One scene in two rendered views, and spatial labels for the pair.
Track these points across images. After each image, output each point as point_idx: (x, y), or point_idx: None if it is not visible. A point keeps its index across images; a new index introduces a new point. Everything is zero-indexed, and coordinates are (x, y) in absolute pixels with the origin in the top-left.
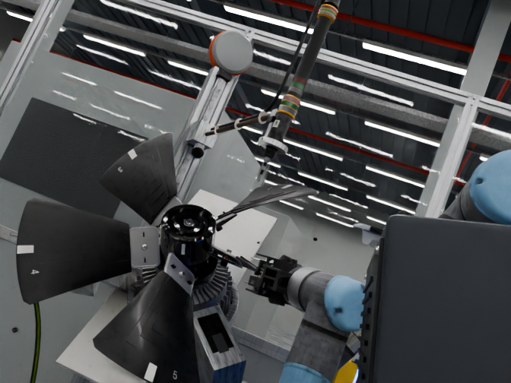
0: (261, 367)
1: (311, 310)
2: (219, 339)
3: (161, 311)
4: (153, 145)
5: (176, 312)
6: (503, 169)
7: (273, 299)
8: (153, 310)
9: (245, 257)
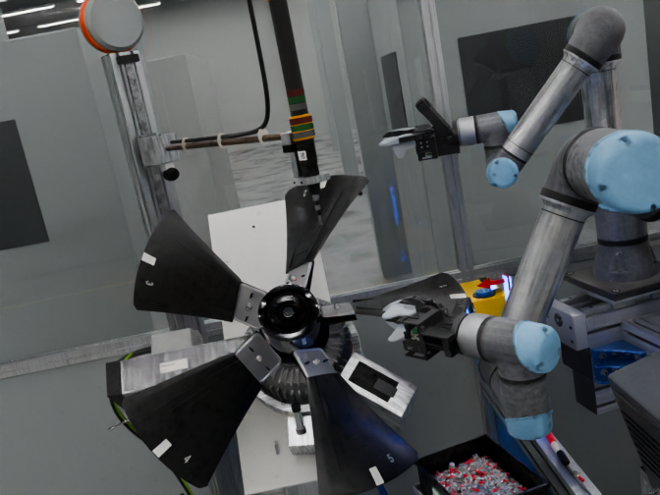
0: (360, 318)
1: (509, 370)
2: (382, 385)
3: (338, 416)
4: (166, 237)
5: (345, 403)
6: (621, 167)
7: None
8: (333, 422)
9: (314, 264)
